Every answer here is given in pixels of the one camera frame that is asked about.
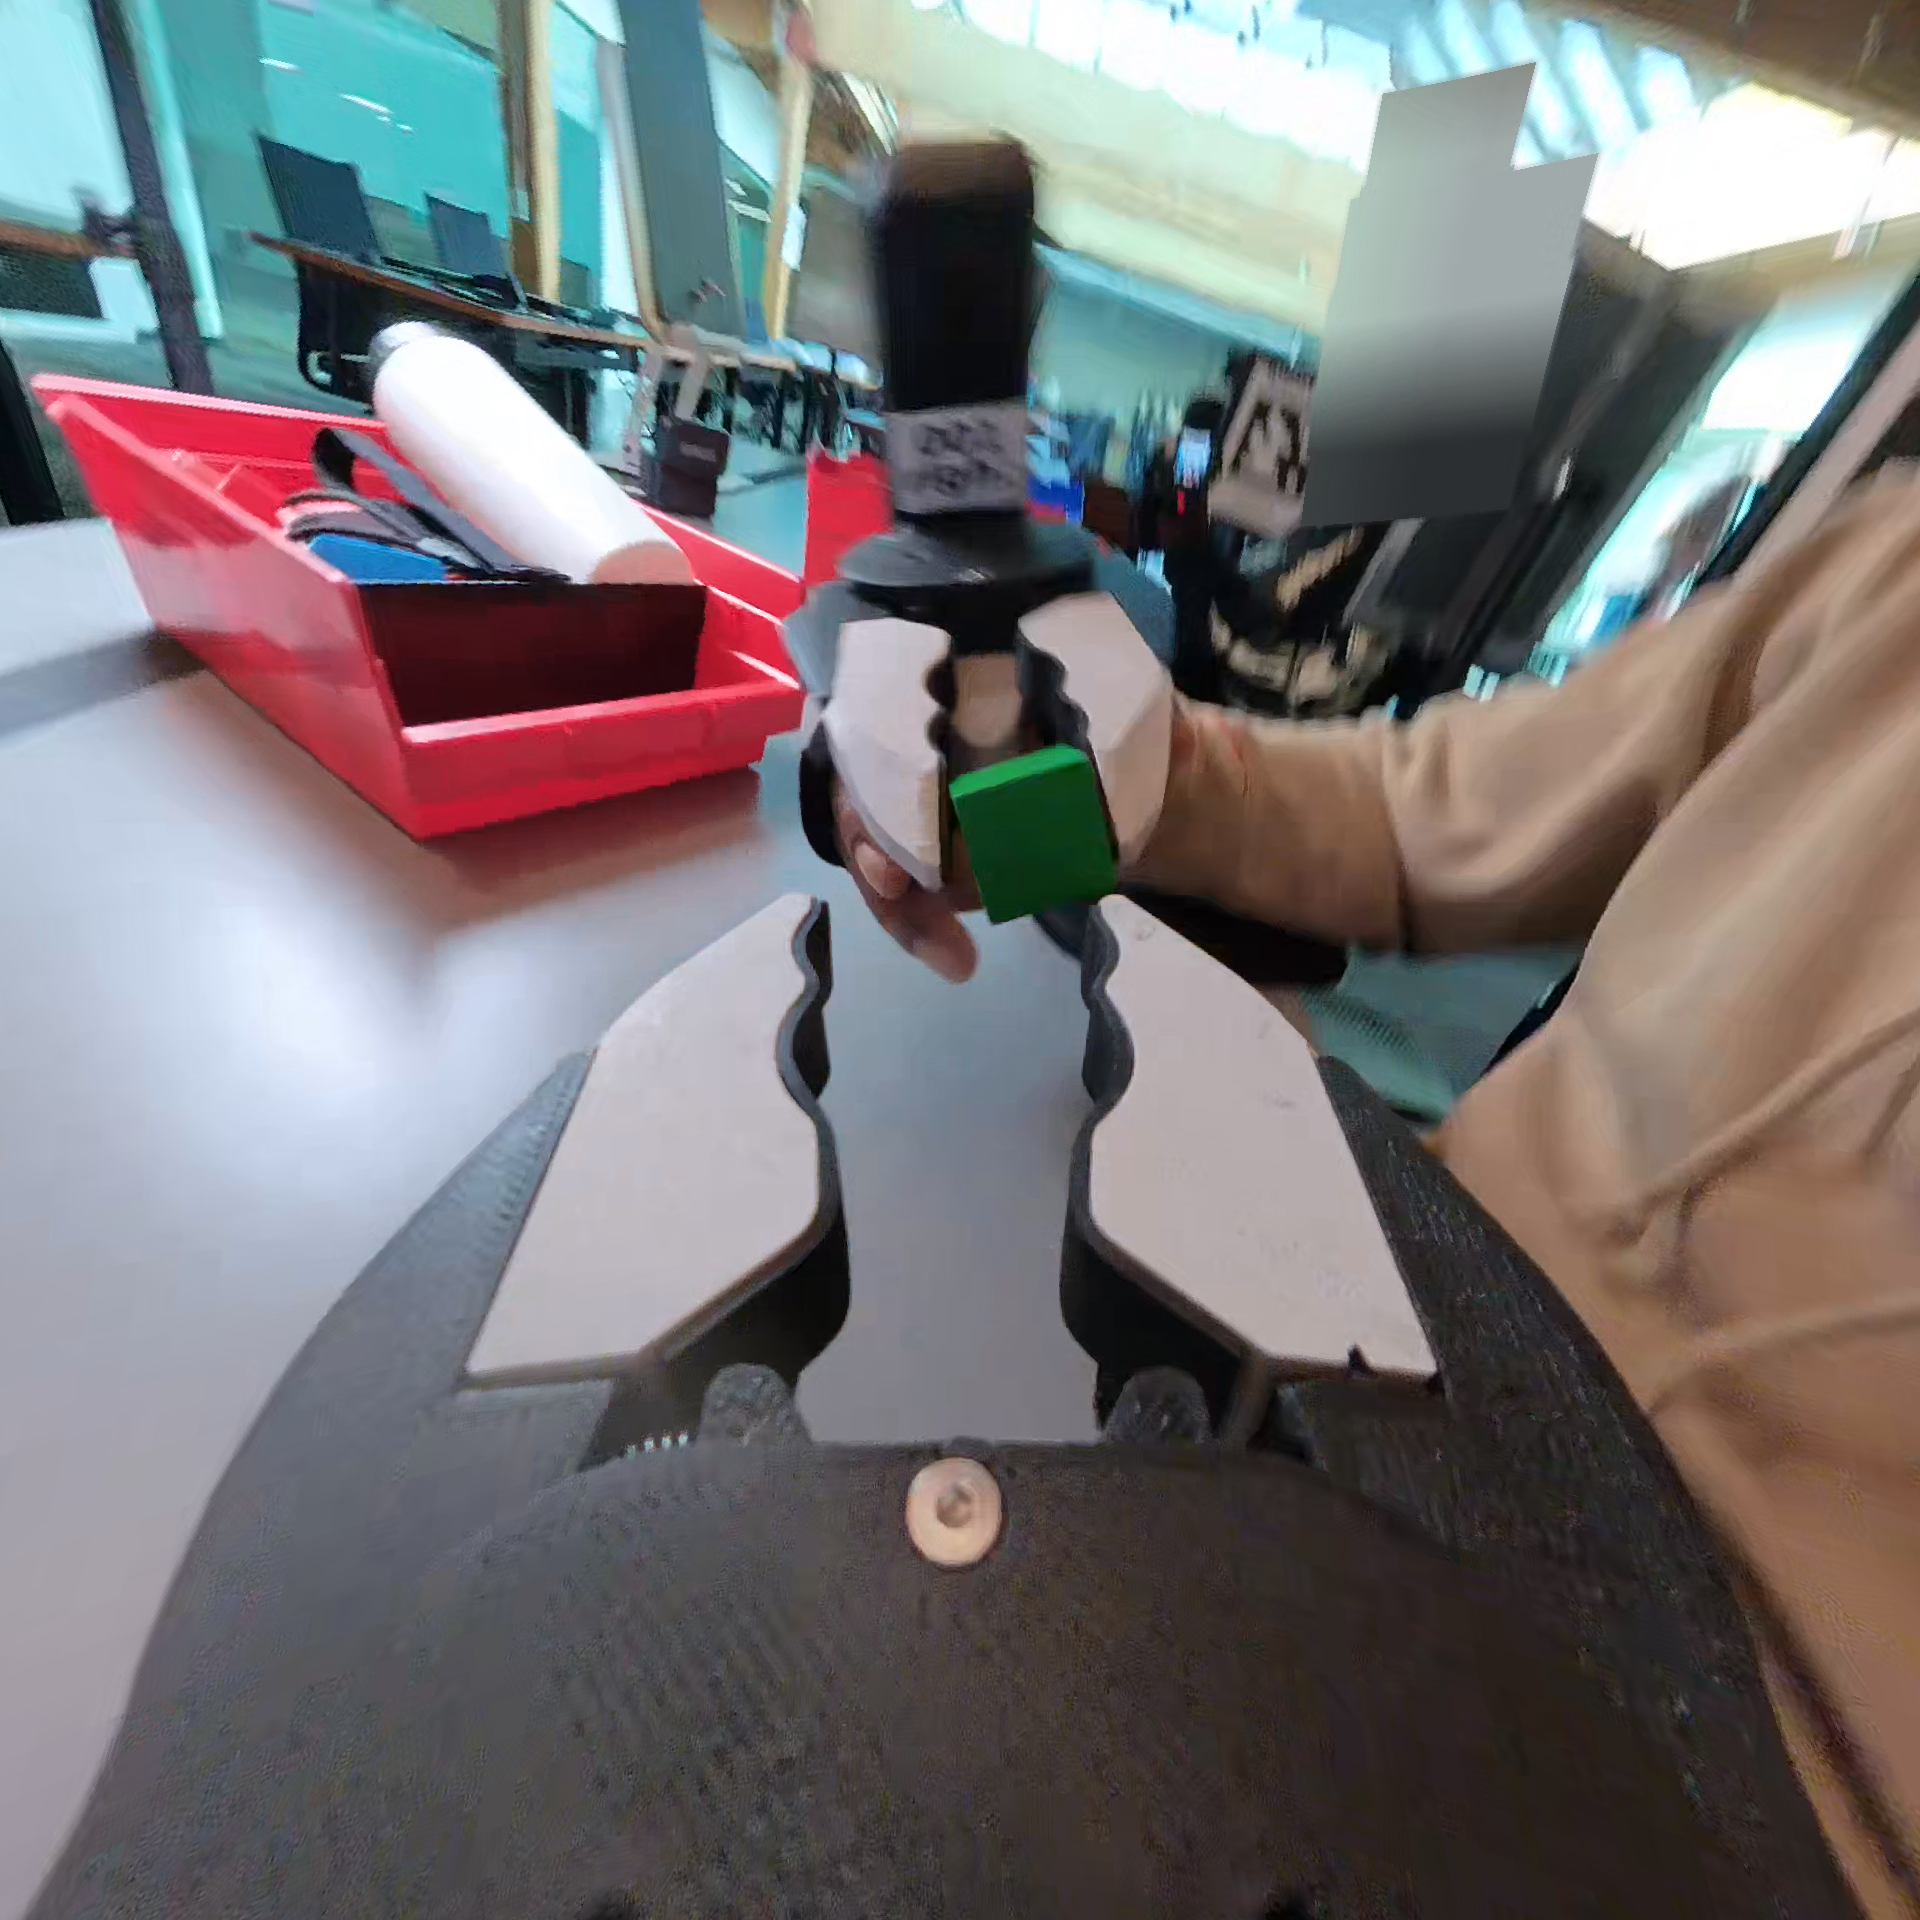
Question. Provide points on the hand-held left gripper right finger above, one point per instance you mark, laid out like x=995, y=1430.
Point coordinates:
x=1246, y=1185

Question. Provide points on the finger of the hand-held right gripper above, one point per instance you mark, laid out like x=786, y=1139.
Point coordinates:
x=886, y=736
x=1117, y=690

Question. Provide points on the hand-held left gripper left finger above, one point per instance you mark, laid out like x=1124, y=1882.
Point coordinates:
x=661, y=1170

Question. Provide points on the green wooden cube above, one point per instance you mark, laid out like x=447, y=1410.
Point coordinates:
x=1037, y=834

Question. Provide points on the blue black foam block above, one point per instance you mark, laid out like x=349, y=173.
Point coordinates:
x=375, y=558

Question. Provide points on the red plastic bin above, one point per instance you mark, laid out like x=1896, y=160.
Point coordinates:
x=300, y=707

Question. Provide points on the person's right forearm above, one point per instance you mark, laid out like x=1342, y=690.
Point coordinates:
x=1428, y=810

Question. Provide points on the person's right hand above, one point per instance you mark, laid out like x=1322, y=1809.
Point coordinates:
x=914, y=915

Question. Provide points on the red storage bin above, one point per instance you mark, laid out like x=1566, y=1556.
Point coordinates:
x=848, y=519

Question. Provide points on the black seat cushion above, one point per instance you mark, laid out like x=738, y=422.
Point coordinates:
x=1246, y=938

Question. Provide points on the framed marker poster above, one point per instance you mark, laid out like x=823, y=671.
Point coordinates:
x=1260, y=448

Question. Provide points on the small black box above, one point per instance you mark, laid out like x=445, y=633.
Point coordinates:
x=690, y=470

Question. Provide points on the white water bottle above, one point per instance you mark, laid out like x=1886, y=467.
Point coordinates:
x=510, y=448

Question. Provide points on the black mesh office chair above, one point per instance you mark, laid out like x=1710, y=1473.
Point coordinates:
x=471, y=246
x=316, y=202

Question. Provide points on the dark wooden desk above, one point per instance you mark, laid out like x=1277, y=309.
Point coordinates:
x=449, y=306

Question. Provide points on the person's beige hoodie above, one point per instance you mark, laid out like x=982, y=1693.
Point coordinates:
x=1770, y=1200

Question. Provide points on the black stand pole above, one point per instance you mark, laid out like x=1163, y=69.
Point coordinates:
x=153, y=195

